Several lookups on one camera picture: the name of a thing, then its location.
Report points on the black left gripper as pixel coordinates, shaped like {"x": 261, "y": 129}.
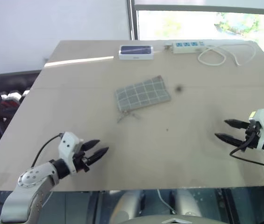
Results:
{"x": 81, "y": 161}

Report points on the grey window frame post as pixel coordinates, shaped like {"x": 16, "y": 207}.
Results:
{"x": 131, "y": 19}

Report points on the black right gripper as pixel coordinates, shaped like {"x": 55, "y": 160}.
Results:
{"x": 253, "y": 140}

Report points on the white power strip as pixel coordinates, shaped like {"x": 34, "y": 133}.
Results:
{"x": 187, "y": 46}

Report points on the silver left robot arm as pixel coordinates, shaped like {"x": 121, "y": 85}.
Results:
{"x": 32, "y": 178}

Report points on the white box with blue lid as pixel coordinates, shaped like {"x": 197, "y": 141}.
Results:
{"x": 136, "y": 51}

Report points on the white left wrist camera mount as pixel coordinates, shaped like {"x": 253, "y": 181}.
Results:
{"x": 67, "y": 145}

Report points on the red and white clutter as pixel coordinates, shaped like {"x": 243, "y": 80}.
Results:
{"x": 12, "y": 96}

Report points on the grey checked fabric pouch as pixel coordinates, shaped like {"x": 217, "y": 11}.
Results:
{"x": 143, "y": 93}

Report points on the silver robot leg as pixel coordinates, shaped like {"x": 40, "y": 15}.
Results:
{"x": 187, "y": 203}
{"x": 128, "y": 205}

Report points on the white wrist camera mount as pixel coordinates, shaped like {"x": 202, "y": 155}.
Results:
{"x": 262, "y": 126}
{"x": 67, "y": 145}

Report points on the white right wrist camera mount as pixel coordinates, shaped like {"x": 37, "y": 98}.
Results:
{"x": 262, "y": 126}

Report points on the metal zipper pull charm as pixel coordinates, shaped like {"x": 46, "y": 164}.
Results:
{"x": 128, "y": 115}

